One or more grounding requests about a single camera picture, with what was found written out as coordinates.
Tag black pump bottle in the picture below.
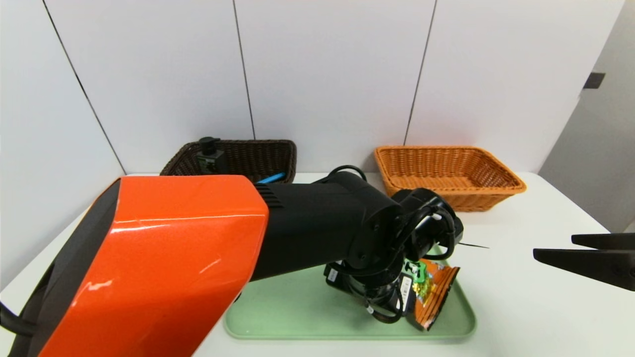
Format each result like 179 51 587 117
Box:
195 137 228 175

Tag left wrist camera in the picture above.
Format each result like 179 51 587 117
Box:
392 187 465 258

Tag dark brown wicker basket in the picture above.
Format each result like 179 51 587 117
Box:
160 139 298 185

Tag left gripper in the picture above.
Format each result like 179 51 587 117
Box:
341 272 417 322

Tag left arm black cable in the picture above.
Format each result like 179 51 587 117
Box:
0 301 36 339

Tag light green plastic tray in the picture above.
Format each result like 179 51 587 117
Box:
223 245 477 341

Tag orange snack bag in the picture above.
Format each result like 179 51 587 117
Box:
403 257 460 332

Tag orange wicker basket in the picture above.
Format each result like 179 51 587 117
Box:
374 145 527 213

